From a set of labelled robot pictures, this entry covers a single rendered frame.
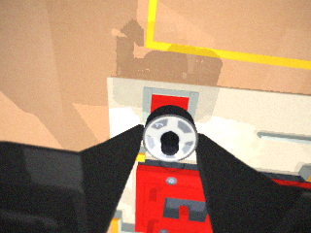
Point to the yellow rectangular outline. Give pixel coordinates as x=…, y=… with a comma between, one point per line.
x=263, y=59

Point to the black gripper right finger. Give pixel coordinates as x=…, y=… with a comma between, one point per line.
x=241, y=199

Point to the black wheel with white hub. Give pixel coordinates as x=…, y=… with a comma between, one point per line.
x=170, y=118

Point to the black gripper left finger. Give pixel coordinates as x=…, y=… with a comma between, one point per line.
x=95, y=177

